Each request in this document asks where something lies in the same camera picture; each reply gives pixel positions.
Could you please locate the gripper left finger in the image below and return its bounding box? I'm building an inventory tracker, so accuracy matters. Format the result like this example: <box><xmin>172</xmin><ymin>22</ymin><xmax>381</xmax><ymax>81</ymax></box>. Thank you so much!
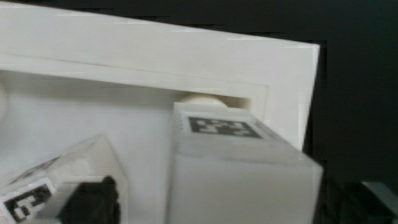
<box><xmin>58</xmin><ymin>176</ymin><xmax>120</xmax><ymax>224</ymax></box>

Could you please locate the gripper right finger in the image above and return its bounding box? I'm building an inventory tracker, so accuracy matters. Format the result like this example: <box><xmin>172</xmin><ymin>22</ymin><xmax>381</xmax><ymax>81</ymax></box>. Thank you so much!
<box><xmin>349</xmin><ymin>181</ymin><xmax>398</xmax><ymax>224</ymax></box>

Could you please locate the white leg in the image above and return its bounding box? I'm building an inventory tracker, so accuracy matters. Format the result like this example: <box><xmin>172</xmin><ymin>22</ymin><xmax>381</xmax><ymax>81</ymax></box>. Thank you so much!
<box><xmin>0</xmin><ymin>136</ymin><xmax>127</xmax><ymax>224</ymax></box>
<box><xmin>165</xmin><ymin>94</ymin><xmax>323</xmax><ymax>224</ymax></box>

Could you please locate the white square tabletop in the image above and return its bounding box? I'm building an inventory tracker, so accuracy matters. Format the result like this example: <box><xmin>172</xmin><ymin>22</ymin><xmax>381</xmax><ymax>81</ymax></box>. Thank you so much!
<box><xmin>0</xmin><ymin>0</ymin><xmax>317</xmax><ymax>224</ymax></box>

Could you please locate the white leg on tabletop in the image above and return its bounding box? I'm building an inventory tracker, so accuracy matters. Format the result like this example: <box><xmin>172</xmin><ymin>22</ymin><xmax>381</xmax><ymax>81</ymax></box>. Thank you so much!
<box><xmin>0</xmin><ymin>136</ymin><xmax>127</xmax><ymax>224</ymax></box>

